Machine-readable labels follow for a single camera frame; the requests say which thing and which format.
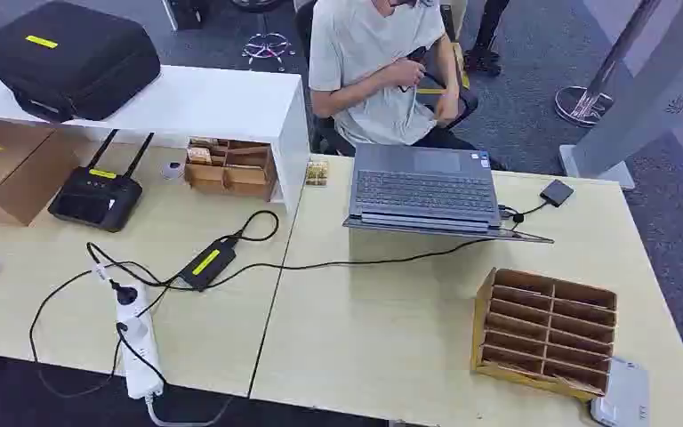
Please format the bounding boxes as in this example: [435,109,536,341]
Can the stack of printed cards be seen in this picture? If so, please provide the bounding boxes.
[306,160,329,188]

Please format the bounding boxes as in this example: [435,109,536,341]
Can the grey laptop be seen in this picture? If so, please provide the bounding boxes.
[342,142,555,245]

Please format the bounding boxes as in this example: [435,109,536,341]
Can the small wooden organiser box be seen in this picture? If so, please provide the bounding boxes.
[183,137,279,203]

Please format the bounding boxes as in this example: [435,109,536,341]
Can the black power adapter, yellow label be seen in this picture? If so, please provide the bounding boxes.
[177,237,238,293]

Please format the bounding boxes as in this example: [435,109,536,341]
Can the seated person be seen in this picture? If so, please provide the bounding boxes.
[308,0,508,172]

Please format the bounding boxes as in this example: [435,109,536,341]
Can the white desk shelf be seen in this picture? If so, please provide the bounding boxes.
[0,50,311,214]

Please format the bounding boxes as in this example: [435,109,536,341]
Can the stool with chrome base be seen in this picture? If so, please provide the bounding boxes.
[229,0,295,73]

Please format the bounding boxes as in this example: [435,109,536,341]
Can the black external drive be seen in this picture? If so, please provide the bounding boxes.
[540,179,575,208]

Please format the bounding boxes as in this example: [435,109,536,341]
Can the standing person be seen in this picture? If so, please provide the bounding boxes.
[463,0,510,77]

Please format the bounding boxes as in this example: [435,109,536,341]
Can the wooden slotted card box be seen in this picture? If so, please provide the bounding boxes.
[470,268,618,403]

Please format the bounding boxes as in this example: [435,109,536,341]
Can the black router with antennas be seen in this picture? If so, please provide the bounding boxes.
[47,129,156,233]

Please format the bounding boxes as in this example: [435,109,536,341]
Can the white power strip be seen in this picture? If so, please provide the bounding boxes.
[114,282,165,400]

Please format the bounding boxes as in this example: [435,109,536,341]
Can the black cabinet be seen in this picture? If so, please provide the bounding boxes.
[161,0,213,32]

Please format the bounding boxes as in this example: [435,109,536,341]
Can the black carrying case, yellow label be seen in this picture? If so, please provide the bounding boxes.
[0,1,162,124]

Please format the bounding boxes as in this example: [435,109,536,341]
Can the grey standing kiosk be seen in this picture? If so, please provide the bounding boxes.
[559,0,683,191]

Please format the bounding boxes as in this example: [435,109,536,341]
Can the brown cardboard box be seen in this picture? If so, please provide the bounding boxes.
[0,117,80,227]

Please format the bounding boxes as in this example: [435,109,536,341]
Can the black laptop power cable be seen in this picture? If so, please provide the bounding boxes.
[203,209,499,293]

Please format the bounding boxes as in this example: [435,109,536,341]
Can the black drive cable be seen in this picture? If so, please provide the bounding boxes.
[499,200,550,226]

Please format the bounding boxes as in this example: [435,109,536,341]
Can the black mains cable with plug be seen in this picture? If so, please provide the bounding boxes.
[84,241,201,308]

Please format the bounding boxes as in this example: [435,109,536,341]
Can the black plugged cable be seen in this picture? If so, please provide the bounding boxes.
[114,320,169,387]

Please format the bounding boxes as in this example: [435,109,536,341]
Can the chrome stanchion post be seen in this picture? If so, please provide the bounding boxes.
[555,0,663,128]

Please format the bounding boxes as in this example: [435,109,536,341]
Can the white power strip cable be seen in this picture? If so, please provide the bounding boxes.
[143,393,234,427]

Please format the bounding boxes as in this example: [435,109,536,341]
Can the thin black looping cable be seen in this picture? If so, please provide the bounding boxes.
[28,268,125,399]

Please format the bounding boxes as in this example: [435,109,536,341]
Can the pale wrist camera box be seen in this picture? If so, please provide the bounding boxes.
[590,356,651,427]

